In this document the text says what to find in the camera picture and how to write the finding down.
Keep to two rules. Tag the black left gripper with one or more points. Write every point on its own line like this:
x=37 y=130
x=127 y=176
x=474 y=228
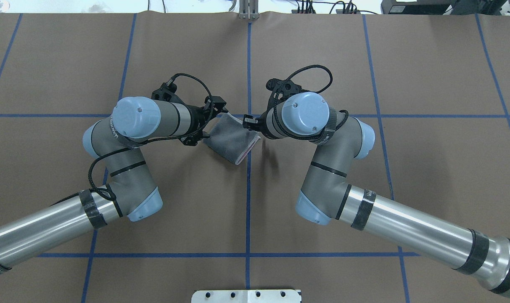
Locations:
x=197 y=119

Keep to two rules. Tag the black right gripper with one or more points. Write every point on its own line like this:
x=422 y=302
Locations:
x=264 y=124

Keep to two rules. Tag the pink towel with grey back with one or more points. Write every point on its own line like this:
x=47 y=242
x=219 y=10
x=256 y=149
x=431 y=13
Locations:
x=230 y=140

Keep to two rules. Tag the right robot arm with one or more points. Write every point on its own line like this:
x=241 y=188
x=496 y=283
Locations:
x=326 y=193

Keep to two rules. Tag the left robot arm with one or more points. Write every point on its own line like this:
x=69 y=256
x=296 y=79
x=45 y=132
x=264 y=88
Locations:
x=120 y=181

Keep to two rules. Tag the black box device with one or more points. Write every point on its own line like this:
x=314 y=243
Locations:
x=430 y=7

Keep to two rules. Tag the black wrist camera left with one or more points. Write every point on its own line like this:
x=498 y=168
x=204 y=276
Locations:
x=194 y=138

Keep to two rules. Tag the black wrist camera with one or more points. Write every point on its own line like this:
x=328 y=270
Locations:
x=194 y=138
x=280 y=91

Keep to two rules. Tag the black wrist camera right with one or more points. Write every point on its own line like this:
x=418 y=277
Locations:
x=280 y=91

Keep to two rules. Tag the aluminium camera post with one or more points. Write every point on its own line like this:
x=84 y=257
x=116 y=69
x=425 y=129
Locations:
x=248 y=9

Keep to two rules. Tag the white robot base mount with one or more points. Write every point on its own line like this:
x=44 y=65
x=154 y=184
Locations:
x=247 y=296

